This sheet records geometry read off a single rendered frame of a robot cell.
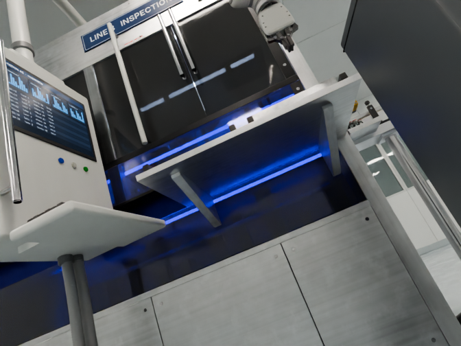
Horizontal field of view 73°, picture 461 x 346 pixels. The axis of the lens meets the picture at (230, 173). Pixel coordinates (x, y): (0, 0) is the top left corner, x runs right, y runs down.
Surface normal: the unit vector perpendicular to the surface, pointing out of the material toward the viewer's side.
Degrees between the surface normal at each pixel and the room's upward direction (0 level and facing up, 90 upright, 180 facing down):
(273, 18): 92
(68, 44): 90
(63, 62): 90
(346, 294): 90
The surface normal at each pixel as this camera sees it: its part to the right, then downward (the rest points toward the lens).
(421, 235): -0.23, -0.29
